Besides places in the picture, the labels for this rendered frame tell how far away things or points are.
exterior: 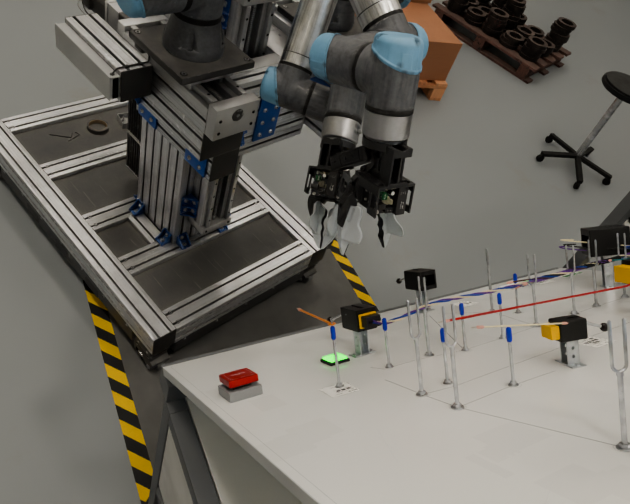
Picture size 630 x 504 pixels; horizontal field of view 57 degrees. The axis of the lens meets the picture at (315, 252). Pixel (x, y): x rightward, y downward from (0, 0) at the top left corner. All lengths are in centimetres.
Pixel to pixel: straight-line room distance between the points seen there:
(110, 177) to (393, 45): 185
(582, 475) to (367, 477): 22
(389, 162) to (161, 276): 144
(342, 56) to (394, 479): 61
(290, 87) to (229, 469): 78
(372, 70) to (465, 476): 56
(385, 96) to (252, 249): 154
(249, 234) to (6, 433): 111
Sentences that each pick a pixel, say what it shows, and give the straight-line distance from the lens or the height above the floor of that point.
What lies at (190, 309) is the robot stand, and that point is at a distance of 210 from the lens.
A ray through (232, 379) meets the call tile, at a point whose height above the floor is 111.
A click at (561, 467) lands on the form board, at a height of 142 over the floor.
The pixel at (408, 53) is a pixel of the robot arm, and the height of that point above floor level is 156.
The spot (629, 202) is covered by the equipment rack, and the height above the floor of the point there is 113.
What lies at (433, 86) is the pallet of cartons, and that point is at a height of 11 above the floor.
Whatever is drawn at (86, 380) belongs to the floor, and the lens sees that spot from 221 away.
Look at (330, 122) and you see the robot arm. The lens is 116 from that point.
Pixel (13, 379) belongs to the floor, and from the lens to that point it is 224.
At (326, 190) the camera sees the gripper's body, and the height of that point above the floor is 122.
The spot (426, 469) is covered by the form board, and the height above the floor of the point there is 135.
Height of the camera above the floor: 192
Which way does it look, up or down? 45 degrees down
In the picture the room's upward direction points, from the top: 21 degrees clockwise
